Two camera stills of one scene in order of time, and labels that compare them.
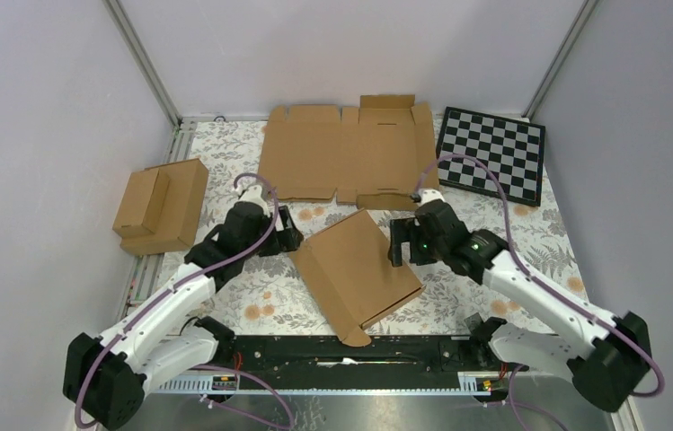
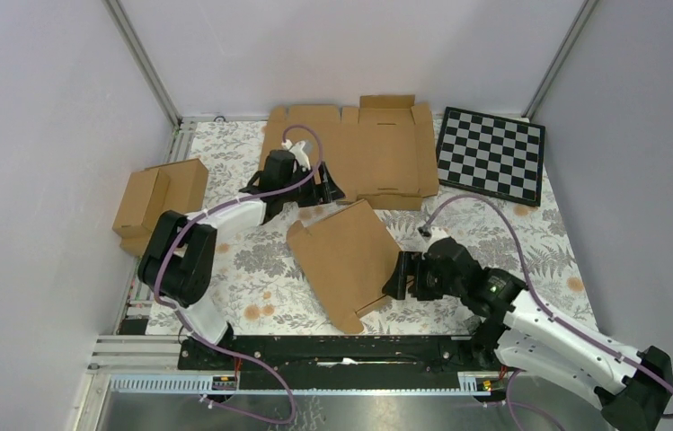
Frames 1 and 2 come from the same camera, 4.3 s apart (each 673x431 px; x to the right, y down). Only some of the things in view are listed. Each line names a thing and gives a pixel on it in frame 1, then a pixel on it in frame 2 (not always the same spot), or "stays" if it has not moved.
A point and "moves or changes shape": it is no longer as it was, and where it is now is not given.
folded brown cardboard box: x=162 y=207 stays
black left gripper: x=291 y=237 to x=323 y=192
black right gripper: x=402 y=230 to x=408 y=264
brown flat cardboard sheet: x=377 y=155 stays
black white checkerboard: x=512 y=149 stays
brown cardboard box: x=349 y=270 moves or changes shape
